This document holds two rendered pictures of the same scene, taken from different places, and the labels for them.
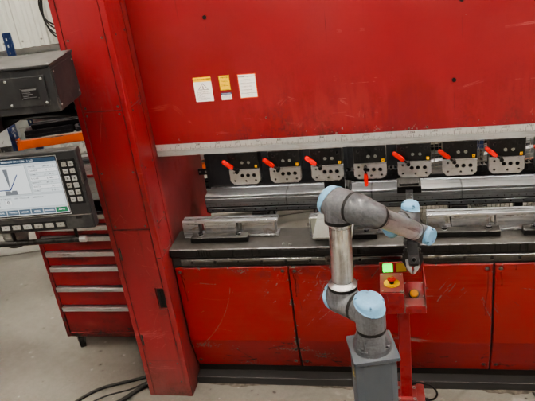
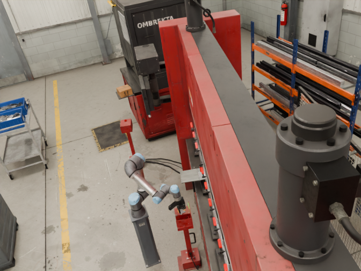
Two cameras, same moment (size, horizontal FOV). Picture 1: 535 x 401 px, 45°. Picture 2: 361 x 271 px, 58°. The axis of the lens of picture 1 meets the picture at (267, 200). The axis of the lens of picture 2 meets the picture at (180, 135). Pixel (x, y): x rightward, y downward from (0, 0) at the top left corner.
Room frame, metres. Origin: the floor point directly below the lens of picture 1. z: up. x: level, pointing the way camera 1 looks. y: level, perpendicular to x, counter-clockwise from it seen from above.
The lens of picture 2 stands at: (1.99, -2.76, 3.20)
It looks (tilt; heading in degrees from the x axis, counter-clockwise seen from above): 34 degrees down; 76
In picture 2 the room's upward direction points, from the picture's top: 9 degrees counter-clockwise
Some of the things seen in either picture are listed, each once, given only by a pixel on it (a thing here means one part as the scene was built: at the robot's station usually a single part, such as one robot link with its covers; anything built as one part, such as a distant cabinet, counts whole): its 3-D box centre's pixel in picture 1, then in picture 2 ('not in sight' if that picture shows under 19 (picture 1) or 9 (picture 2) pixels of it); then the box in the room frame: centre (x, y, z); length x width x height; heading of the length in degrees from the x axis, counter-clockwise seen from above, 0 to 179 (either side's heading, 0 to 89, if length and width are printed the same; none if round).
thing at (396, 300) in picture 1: (402, 287); (183, 215); (2.43, -0.55, 0.75); 0.20 x 0.16 x 0.18; 78
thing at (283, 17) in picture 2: not in sight; (283, 12); (6.63, 4.09, 1.04); 0.18 x 0.17 x 0.56; 91
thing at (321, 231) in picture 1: (334, 224); (193, 175); (2.66, -0.30, 1.00); 0.26 x 0.18 x 0.01; 167
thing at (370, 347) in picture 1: (371, 336); (137, 209); (2.02, -0.33, 0.82); 0.15 x 0.15 x 0.10
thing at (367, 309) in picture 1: (369, 311); (135, 200); (2.03, -0.33, 0.94); 0.13 x 0.12 x 0.14; 38
